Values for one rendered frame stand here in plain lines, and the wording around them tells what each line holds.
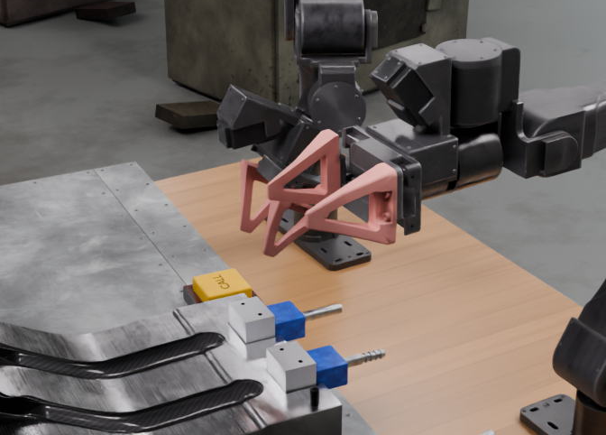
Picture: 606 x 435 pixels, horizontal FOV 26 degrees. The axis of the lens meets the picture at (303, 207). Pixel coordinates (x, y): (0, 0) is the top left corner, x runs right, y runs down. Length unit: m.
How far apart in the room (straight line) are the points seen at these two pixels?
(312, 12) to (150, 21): 4.15
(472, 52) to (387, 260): 0.75
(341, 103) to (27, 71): 3.74
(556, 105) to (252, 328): 0.46
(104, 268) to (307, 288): 0.29
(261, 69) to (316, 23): 2.95
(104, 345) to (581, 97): 0.61
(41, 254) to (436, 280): 0.55
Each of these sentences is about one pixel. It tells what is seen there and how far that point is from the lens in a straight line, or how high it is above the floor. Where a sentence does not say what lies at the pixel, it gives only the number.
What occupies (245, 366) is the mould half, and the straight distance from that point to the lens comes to 1.43.
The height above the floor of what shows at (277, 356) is 0.92.
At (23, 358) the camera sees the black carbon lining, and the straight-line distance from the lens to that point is 1.43.
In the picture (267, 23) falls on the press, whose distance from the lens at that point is 4.25.
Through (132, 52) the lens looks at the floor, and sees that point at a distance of 5.15.
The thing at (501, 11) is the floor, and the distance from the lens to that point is 5.68.
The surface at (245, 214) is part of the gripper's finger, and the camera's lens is 1.46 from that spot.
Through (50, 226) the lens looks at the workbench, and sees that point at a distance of 1.96.
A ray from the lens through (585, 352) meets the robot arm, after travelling 1.39.
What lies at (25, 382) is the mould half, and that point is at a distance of 1.37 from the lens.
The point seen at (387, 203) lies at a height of 1.20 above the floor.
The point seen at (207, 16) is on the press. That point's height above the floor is 0.32.
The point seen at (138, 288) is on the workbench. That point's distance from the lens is 1.78.
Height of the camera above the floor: 1.66
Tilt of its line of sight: 26 degrees down
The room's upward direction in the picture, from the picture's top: straight up
